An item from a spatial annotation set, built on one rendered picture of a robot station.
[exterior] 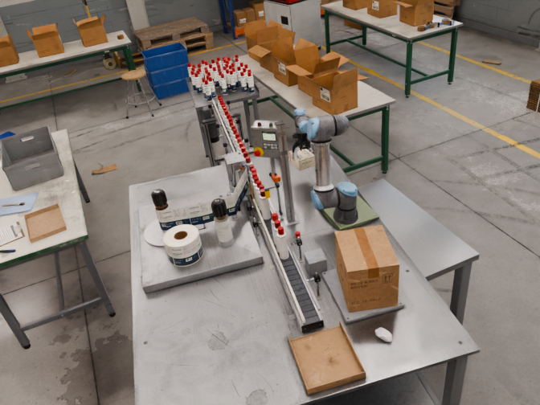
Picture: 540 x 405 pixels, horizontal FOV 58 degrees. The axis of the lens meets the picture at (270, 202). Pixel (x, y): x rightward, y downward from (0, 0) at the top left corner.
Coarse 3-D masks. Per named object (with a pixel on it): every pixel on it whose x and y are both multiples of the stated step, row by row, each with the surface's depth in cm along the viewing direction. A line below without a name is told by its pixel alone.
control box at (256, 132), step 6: (252, 126) 273; (264, 126) 272; (252, 132) 274; (258, 132) 272; (276, 132) 268; (252, 138) 276; (258, 138) 275; (276, 138) 270; (258, 144) 277; (264, 150) 278; (270, 150) 277; (276, 150) 275; (264, 156) 280; (270, 156) 279; (276, 156) 277
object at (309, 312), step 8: (272, 240) 283; (288, 264) 265; (288, 272) 260; (296, 272) 259; (288, 280) 255; (296, 280) 254; (288, 288) 254; (296, 288) 250; (304, 288) 249; (296, 296) 246; (304, 296) 245; (304, 304) 240; (312, 304) 240; (304, 312) 236; (312, 312) 236; (312, 320) 232; (320, 320) 231
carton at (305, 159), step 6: (300, 150) 337; (306, 150) 336; (300, 156) 330; (306, 156) 329; (312, 156) 329; (294, 162) 334; (300, 162) 326; (306, 162) 328; (312, 162) 330; (300, 168) 328; (306, 168) 331
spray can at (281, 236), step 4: (280, 228) 258; (280, 232) 259; (284, 232) 262; (280, 236) 259; (284, 236) 260; (280, 240) 261; (284, 240) 261; (280, 244) 262; (284, 244) 263; (280, 248) 264; (284, 248) 264; (280, 252) 266; (284, 252) 265; (280, 256) 268; (284, 256) 267; (288, 256) 270
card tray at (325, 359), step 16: (304, 336) 230; (320, 336) 229; (336, 336) 228; (304, 352) 223; (320, 352) 222; (336, 352) 221; (352, 352) 220; (304, 368) 216; (320, 368) 215; (336, 368) 214; (352, 368) 213; (304, 384) 209; (320, 384) 208; (336, 384) 206
